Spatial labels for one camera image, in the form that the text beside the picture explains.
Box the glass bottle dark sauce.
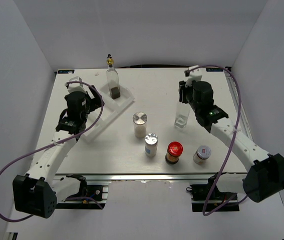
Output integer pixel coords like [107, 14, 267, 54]
[106, 54, 121, 99]

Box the white lid small jar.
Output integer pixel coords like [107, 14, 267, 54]
[193, 145, 211, 165]

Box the glass bottle clear liquid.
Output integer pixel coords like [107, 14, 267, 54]
[174, 102, 190, 129]

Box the white compartment tray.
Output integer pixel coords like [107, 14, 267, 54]
[81, 84, 134, 143]

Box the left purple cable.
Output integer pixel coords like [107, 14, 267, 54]
[0, 83, 105, 223]

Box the left corner logo sticker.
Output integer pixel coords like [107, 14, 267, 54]
[57, 69, 75, 74]

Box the right corner logo sticker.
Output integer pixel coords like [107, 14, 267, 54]
[205, 67, 223, 72]

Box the shaker jar metal lid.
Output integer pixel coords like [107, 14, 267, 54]
[132, 112, 148, 138]

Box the aluminium table frame rail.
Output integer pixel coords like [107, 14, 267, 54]
[223, 66, 266, 181]

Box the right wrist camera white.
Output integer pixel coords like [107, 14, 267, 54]
[184, 65, 202, 87]

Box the blue label shaker jar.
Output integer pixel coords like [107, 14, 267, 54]
[145, 132, 158, 158]

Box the red lid sauce jar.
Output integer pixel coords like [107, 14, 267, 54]
[165, 141, 183, 165]

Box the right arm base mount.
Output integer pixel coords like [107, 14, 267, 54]
[185, 173, 240, 213]

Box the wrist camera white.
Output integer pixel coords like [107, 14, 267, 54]
[65, 76, 86, 93]
[184, 65, 202, 87]

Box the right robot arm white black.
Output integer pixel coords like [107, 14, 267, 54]
[179, 80, 284, 203]

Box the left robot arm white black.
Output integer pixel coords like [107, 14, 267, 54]
[13, 81, 104, 219]

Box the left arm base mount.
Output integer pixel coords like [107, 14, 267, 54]
[56, 174, 108, 210]

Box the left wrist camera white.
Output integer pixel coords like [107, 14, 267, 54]
[65, 76, 86, 93]

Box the corner logo sticker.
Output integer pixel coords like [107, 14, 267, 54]
[57, 69, 75, 74]
[205, 67, 223, 72]

